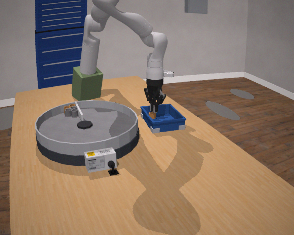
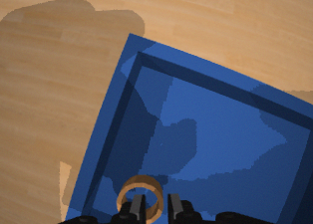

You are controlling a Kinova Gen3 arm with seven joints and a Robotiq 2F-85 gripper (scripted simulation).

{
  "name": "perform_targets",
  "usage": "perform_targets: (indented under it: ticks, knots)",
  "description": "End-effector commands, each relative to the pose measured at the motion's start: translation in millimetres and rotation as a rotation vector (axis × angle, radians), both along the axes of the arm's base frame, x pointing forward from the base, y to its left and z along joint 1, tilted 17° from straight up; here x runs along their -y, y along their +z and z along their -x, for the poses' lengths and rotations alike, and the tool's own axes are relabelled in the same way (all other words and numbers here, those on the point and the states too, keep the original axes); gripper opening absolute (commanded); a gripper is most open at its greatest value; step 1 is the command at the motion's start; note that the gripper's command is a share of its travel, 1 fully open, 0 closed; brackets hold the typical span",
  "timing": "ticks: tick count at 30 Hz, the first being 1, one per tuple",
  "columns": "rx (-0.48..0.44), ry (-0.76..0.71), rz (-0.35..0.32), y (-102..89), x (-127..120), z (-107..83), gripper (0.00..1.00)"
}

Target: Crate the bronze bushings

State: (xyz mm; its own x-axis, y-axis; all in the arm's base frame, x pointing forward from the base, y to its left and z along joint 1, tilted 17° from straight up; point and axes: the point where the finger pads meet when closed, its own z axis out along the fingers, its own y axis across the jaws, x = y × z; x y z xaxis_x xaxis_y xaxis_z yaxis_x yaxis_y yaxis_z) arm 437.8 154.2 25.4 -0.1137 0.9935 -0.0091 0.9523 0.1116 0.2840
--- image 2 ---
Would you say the bronze bushing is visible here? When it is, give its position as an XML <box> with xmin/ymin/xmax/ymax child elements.
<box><xmin>117</xmin><ymin>174</ymin><xmax>163</xmax><ymax>224</ymax></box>

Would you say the blue crate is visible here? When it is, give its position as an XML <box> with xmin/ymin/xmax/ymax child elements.
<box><xmin>65</xmin><ymin>33</ymin><xmax>313</xmax><ymax>224</ymax></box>

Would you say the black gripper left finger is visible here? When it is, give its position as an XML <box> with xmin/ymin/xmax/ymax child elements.
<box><xmin>58</xmin><ymin>194</ymin><xmax>147</xmax><ymax>224</ymax></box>

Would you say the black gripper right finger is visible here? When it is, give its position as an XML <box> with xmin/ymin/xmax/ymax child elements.
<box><xmin>167</xmin><ymin>193</ymin><xmax>274</xmax><ymax>224</ymax></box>

